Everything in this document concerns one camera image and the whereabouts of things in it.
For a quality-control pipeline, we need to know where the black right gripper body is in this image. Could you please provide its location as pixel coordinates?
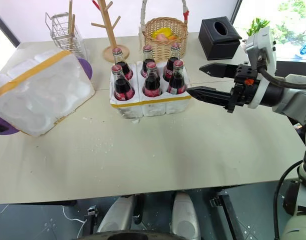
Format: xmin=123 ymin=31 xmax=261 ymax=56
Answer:
xmin=223 ymin=63 xmax=259 ymax=115

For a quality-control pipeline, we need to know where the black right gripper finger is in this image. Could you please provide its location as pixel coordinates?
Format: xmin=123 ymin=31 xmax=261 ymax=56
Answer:
xmin=186 ymin=86 xmax=234 ymax=110
xmin=198 ymin=62 xmax=238 ymax=80

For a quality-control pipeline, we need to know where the black tissue box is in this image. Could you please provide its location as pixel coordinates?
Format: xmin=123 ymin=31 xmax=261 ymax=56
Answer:
xmin=198 ymin=16 xmax=243 ymax=61

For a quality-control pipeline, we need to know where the glass cola bottle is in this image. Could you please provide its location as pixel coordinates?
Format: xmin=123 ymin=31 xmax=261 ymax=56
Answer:
xmin=111 ymin=64 xmax=136 ymax=102
xmin=162 ymin=42 xmax=182 ymax=82
xmin=166 ymin=59 xmax=187 ymax=95
xmin=112 ymin=47 xmax=134 ymax=81
xmin=140 ymin=44 xmax=157 ymax=78
xmin=142 ymin=61 xmax=163 ymax=98

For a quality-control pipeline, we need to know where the white foam crate yellow tape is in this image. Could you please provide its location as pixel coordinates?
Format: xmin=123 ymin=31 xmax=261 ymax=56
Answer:
xmin=109 ymin=60 xmax=193 ymax=121

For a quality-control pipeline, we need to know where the white taped foam box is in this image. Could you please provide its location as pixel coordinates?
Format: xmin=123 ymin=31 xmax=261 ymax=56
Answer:
xmin=0 ymin=48 xmax=96 ymax=138

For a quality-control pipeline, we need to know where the green plant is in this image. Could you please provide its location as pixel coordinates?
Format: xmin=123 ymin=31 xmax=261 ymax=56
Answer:
xmin=246 ymin=17 xmax=271 ymax=37

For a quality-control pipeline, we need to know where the yellow toy fruit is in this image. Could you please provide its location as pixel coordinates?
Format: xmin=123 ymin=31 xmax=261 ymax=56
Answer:
xmin=151 ymin=27 xmax=173 ymax=39

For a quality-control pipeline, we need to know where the blue white labelled bottle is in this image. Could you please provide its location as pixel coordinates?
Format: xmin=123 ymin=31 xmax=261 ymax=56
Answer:
xmin=294 ymin=41 xmax=306 ymax=61

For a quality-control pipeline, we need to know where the wooden mug tree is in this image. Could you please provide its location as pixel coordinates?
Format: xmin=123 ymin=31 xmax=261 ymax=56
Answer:
xmin=90 ymin=0 xmax=131 ymax=63

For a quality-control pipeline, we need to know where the black table leg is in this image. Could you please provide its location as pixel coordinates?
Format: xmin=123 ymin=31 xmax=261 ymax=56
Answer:
xmin=208 ymin=191 xmax=242 ymax=240
xmin=86 ymin=204 xmax=99 ymax=227

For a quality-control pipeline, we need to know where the white robot foot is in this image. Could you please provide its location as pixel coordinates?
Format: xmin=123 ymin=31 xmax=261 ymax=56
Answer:
xmin=96 ymin=194 xmax=137 ymax=234
xmin=171 ymin=190 xmax=202 ymax=240

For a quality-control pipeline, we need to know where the purple plate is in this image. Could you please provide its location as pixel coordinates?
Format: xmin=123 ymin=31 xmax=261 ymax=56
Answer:
xmin=0 ymin=112 xmax=20 ymax=136
xmin=76 ymin=57 xmax=94 ymax=81

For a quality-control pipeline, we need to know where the wooden chopstick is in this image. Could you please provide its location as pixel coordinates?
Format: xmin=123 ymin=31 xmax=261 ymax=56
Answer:
xmin=68 ymin=0 xmax=73 ymax=44
xmin=71 ymin=14 xmax=76 ymax=44

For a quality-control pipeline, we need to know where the dark rounded robot body edge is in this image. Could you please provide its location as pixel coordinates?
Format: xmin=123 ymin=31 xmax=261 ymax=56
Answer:
xmin=76 ymin=230 xmax=202 ymax=240

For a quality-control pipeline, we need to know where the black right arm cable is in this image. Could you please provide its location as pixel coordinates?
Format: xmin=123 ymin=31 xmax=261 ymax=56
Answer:
xmin=256 ymin=49 xmax=306 ymax=89

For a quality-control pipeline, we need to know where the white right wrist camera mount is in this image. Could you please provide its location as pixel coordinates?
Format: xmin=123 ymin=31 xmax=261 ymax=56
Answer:
xmin=244 ymin=25 xmax=278 ymax=110

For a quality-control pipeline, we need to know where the wicker basket white handle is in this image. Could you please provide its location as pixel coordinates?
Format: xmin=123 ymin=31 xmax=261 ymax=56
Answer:
xmin=138 ymin=0 xmax=189 ymax=62

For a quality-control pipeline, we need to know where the black window frame post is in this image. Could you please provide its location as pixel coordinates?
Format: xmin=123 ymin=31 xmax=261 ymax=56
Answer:
xmin=0 ymin=8 xmax=21 ymax=48
xmin=228 ymin=0 xmax=244 ymax=24

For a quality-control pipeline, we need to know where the black cable at shoulder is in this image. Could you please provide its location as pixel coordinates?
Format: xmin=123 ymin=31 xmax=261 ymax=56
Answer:
xmin=272 ymin=159 xmax=304 ymax=240

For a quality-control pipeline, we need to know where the metal wire rack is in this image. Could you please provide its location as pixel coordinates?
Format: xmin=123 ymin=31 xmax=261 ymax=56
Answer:
xmin=44 ymin=11 xmax=90 ymax=60

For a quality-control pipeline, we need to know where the white floor cable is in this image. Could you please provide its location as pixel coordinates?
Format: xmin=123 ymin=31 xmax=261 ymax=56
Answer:
xmin=62 ymin=205 xmax=87 ymax=239

